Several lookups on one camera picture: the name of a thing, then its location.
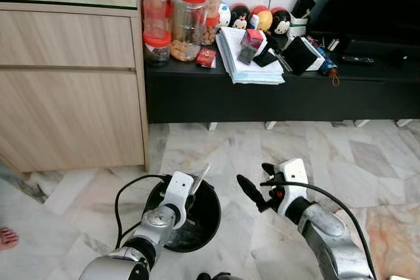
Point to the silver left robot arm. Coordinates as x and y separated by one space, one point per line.
154 224

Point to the black rubbish bin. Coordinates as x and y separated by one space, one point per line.
205 221

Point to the black TV console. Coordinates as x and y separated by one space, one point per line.
262 100

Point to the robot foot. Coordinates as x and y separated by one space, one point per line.
213 276

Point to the black wallet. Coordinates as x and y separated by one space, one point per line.
266 58

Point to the white paper stack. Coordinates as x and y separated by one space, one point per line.
233 60

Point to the black square case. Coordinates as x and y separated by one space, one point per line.
300 56

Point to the clear box with red contents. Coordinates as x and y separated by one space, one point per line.
250 45

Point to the marble top table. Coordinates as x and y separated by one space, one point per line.
394 240

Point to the small red box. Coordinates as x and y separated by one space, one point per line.
206 58

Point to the slim black remote control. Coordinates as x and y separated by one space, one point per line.
356 60

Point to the white holder cup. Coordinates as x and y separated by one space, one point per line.
298 27

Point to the black monkey figurine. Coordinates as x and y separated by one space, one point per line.
281 23

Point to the orange yellow figurine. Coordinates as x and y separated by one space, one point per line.
262 19

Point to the black red doll figurine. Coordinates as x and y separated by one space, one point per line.
239 16

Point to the small red lid jar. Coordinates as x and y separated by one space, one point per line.
156 49
155 8

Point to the white blue figurine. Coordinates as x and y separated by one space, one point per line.
224 15

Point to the light wooden cabinet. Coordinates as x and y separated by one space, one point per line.
65 103

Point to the large red lid jar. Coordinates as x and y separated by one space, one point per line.
189 21

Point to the orange lid jar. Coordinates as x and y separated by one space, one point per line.
213 8

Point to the upright black remote control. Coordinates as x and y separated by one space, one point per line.
302 1

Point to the person's bare foot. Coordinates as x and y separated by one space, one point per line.
6 239

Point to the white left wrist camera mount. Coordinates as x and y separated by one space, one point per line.
177 191

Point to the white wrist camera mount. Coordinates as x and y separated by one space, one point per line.
294 172
177 191

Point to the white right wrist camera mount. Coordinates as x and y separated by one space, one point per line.
294 172

